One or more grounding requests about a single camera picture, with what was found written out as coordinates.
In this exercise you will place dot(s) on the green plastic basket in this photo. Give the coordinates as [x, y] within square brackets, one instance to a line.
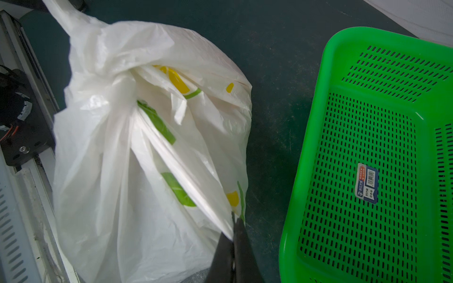
[372, 200]

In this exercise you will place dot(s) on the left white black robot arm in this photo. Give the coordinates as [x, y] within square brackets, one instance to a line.
[24, 129]

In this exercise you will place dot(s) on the white plastic bag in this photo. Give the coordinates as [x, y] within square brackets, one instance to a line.
[150, 156]

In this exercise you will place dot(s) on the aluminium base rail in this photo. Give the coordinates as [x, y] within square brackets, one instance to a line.
[32, 182]

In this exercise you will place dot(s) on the dark green table mat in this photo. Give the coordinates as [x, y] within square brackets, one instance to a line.
[278, 45]

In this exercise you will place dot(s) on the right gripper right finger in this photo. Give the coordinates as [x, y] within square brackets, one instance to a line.
[245, 266]

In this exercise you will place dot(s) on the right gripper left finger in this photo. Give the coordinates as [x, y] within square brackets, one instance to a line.
[221, 270]

